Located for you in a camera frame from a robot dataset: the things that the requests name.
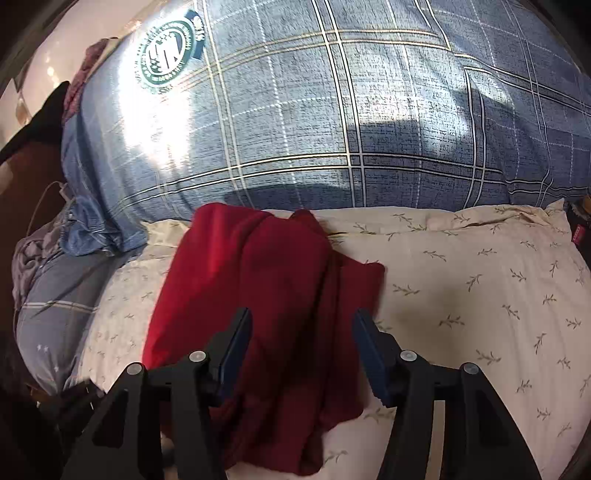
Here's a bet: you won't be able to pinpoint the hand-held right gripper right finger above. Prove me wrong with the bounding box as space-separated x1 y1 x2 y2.
353 310 543 480

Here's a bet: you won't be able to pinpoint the dark bag with red label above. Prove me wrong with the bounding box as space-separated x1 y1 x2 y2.
564 193 591 260

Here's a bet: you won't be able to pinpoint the cream leaf-print pillow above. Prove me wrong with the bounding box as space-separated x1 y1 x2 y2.
76 198 591 480

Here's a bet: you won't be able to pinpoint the grey crumpled cloth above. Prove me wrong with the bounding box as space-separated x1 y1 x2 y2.
11 211 71 317

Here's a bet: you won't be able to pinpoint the blue plaid quilt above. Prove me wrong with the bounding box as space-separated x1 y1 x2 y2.
60 0 591 256

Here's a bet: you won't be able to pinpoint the dark red knit garment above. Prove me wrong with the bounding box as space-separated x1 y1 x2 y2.
142 203 386 476

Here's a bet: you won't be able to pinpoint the brown wooden headboard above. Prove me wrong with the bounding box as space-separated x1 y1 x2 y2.
0 138 70 259

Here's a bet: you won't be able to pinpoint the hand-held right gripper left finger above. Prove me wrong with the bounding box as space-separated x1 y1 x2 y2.
60 308 253 480

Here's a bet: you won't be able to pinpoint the dark cloth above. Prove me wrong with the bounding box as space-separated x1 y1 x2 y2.
0 80 71 163

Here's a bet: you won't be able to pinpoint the white charger cable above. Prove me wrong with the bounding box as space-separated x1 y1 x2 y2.
27 182 61 237

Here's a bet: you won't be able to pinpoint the purple patterned cloth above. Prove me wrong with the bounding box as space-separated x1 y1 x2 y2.
64 39 122 121

